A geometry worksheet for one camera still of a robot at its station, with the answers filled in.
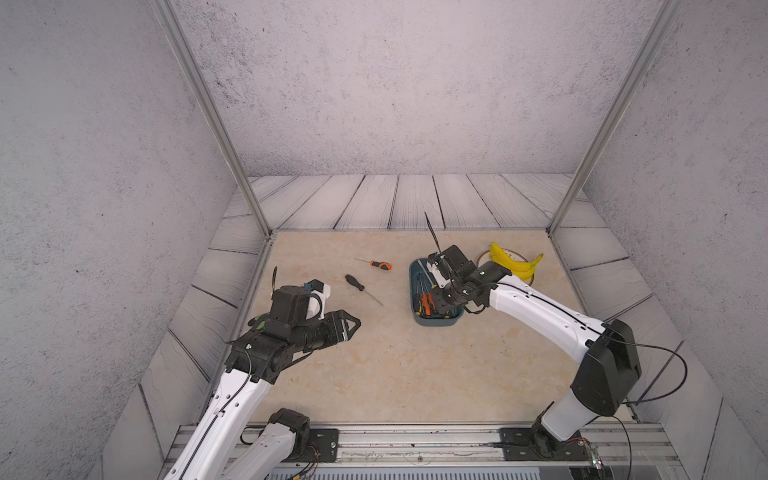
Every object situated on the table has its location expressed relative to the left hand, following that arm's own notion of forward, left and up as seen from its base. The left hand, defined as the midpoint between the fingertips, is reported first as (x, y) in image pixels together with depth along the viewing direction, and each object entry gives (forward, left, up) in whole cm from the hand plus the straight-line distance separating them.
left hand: (357, 326), depth 69 cm
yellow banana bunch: (+30, -54, -19) cm, 65 cm away
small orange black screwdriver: (+35, -5, -21) cm, 41 cm away
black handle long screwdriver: (+29, +5, -21) cm, 36 cm away
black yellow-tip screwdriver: (+19, -16, -19) cm, 32 cm away
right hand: (+12, -21, -7) cm, 25 cm away
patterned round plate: (+38, -43, -21) cm, 61 cm away
